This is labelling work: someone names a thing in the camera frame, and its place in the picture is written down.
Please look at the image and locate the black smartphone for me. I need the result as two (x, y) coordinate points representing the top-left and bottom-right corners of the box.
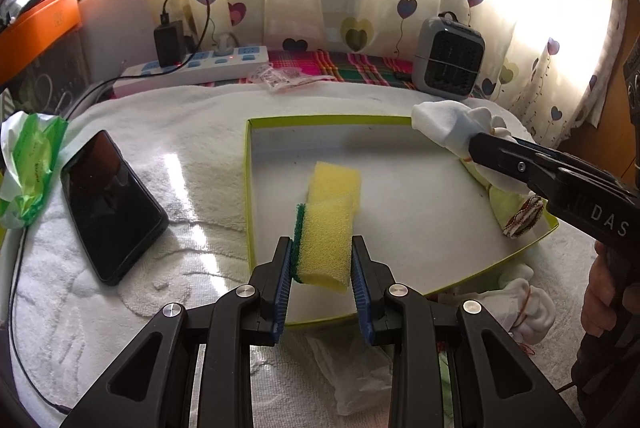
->
(60, 129), (169, 286)

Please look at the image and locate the green tissue pack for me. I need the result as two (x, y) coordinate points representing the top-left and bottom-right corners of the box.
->
(0, 111), (69, 229)

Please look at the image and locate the black charger adapter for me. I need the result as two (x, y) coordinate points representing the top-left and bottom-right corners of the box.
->
(152, 22), (187, 68)

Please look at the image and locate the white blue power strip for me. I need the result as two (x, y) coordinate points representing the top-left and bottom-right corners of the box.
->
(112, 46), (271, 96)

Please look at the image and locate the black charger cable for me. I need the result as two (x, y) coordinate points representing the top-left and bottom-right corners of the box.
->
(159, 0), (213, 59)

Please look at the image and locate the thin black cable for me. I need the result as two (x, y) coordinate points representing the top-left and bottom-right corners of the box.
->
(7, 225), (76, 415)

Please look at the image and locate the green-edged cardboard tray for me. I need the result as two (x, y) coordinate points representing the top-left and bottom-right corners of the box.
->
(243, 115), (560, 326)

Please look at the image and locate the plain yellow sponge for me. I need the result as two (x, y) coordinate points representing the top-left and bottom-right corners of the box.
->
(306, 161), (362, 214)

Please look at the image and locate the black power strip cord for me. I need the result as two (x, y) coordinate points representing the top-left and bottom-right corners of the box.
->
(65, 78), (126, 119)

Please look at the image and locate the person's right hand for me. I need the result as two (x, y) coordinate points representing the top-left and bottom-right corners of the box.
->
(581, 242), (622, 345)

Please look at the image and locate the orange box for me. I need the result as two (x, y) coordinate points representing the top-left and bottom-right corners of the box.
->
(0, 0), (83, 82)

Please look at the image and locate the white sock bundle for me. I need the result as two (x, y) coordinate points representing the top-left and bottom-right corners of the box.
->
(492, 264), (557, 334)
(411, 102), (533, 196)

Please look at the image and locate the clear plastic packet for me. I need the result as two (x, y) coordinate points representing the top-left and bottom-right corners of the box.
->
(247, 63), (336, 94)

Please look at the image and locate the plaid cloth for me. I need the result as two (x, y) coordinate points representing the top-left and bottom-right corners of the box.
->
(112, 49), (416, 99)

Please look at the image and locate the grey portable heater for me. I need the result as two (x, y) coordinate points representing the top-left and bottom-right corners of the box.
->
(412, 12), (486, 100)

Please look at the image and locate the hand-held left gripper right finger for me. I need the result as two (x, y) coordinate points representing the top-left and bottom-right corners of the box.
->
(350, 235), (583, 428)

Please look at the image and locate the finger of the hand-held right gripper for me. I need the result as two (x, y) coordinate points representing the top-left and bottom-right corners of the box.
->
(505, 134), (628, 191)
(469, 131), (568, 198)

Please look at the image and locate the yellow sponge with green scourer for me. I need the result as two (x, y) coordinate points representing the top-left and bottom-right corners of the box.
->
(295, 195), (357, 294)

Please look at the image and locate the green towel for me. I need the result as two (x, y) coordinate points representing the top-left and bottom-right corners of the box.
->
(465, 158), (548, 239)

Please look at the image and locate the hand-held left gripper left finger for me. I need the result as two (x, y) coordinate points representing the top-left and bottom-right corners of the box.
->
(60, 235), (293, 428)

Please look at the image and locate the white towel blanket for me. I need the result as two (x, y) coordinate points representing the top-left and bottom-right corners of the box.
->
(10, 81), (596, 428)

